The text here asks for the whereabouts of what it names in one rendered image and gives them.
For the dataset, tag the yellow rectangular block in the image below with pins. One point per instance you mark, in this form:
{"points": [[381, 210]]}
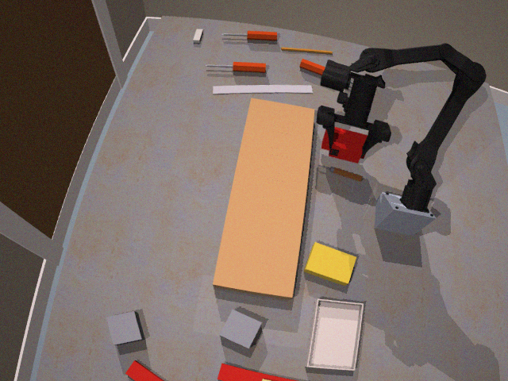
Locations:
{"points": [[330, 264]]}

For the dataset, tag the orange rectangular floor panel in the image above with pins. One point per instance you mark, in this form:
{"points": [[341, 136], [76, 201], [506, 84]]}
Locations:
{"points": [[263, 224]]}

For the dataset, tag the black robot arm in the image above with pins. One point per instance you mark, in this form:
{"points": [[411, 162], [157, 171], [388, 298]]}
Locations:
{"points": [[421, 158]]}

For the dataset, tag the orange-handled awl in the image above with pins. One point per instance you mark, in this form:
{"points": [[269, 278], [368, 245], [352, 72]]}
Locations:
{"points": [[309, 66], [257, 35], [239, 66]]}

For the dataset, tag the white flat strip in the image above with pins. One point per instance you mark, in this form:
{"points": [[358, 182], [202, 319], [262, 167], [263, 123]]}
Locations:
{"points": [[245, 89]]}

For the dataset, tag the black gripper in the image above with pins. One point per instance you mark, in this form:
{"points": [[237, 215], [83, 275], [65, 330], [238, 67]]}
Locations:
{"points": [[356, 115]]}

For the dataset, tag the brown-handled awl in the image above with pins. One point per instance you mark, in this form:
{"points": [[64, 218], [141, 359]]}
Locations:
{"points": [[345, 173]]}

